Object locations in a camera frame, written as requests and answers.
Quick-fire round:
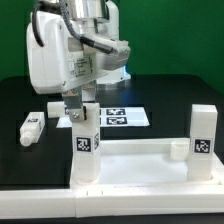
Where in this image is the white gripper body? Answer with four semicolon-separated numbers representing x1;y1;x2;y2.
27;12;100;94

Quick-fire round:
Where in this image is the white L-shaped fence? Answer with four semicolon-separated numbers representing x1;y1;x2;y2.
0;185;224;219

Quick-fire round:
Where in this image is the black cable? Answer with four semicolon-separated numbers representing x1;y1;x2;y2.
31;0;118;54

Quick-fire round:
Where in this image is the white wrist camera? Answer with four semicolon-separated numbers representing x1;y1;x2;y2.
81;37;131;71

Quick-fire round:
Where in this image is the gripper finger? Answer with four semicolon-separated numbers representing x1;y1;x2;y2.
82;81;97;102
62;88;87;123

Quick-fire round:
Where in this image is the white paper marker sheet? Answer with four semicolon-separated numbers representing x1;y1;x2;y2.
55;107;151;129

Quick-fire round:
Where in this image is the white desk top tray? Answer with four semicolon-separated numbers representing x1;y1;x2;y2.
69;138;224;188

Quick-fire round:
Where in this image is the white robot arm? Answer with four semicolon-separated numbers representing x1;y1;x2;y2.
27;0;130;123

